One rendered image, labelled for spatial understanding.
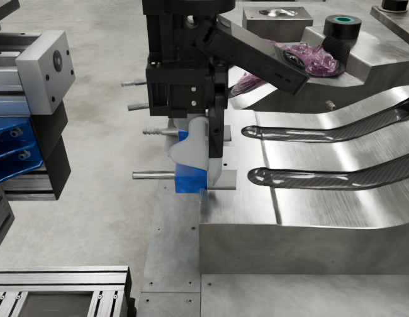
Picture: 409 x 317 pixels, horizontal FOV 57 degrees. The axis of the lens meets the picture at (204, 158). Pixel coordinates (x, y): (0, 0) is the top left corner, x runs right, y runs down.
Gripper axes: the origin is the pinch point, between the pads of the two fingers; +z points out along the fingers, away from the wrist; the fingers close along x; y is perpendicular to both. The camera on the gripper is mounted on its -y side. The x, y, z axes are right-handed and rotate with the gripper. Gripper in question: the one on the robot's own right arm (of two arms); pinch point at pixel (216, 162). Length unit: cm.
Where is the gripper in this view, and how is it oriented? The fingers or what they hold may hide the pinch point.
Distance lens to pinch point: 46.7
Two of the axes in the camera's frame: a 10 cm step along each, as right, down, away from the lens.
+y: -10.0, 0.0, 0.0
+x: 0.0, 5.9, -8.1
